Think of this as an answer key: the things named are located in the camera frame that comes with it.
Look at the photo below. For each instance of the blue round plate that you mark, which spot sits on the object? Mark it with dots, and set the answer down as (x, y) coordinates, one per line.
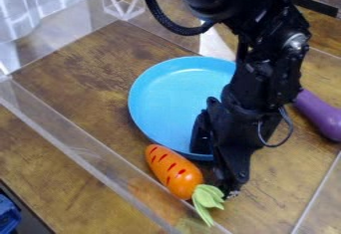
(167, 97)

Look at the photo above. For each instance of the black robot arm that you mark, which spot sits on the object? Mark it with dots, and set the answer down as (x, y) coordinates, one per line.
(273, 35)

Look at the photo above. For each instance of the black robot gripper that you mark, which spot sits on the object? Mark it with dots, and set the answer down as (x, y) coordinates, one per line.
(239, 132)

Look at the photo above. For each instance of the blue object at corner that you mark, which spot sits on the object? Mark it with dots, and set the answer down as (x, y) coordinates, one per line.
(9, 215)

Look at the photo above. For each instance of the orange toy carrot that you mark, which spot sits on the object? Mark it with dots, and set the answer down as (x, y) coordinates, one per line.
(182, 178)

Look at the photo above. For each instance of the purple toy eggplant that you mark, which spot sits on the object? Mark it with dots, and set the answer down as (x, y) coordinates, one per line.
(323, 115)

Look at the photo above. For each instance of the clear acrylic enclosure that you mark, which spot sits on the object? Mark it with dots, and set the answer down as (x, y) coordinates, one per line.
(71, 150)

